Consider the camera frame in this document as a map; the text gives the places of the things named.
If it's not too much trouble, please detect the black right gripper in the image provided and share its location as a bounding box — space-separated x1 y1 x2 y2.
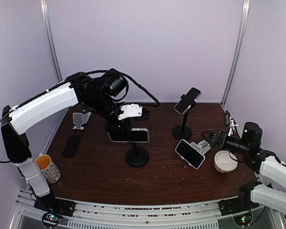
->
201 130 251 156

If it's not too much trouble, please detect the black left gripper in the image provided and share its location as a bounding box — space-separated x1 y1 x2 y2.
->
87 91 133 134

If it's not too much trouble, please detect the smartphone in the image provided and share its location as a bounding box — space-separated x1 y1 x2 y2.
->
174 87 201 115
175 139 205 169
108 128 150 143

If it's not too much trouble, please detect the white folding phone stand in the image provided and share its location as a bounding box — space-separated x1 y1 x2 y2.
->
72 112 91 130

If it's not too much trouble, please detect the black smartphone no case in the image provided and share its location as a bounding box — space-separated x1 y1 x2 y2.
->
62 135 81 157

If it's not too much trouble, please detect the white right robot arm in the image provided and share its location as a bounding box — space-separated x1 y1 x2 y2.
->
201 122 286 215

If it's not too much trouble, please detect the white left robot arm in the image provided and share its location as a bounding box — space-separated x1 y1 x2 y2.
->
1 68 149 212

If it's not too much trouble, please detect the white folding stand right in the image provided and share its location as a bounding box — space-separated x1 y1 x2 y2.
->
190 140 211 155

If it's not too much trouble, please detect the smartphone on white stand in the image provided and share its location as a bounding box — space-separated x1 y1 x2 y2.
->
175 139 205 169

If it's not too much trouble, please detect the black round-base phone stand rear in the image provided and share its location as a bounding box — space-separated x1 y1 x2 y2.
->
172 103 196 140

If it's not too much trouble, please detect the black round-base stand front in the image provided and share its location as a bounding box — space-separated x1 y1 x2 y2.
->
125 143 149 167

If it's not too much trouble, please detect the white ceramic bowl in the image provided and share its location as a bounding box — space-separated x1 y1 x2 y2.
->
214 150 238 174

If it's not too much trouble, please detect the floral mug yellow inside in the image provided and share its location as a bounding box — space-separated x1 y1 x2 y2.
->
35 154 61 184

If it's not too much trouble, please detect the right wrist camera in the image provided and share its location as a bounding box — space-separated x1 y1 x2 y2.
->
224 111 239 136

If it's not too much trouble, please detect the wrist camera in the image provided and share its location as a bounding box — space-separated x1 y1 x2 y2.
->
118 104 150 121
224 111 239 136

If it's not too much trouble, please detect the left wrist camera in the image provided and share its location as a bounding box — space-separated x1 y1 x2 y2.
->
118 104 150 121

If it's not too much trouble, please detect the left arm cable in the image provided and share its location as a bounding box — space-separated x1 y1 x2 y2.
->
66 68 161 108

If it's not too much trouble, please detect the front aluminium rail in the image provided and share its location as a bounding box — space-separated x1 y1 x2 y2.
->
14 188 282 229

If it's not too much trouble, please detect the right aluminium frame post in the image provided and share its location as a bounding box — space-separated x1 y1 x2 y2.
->
221 0 250 107

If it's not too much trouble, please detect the aluminium frame post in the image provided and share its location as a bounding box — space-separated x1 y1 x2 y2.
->
221 0 250 107
40 0 63 82

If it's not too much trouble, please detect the left aluminium frame post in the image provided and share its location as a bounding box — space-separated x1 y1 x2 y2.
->
40 0 63 82

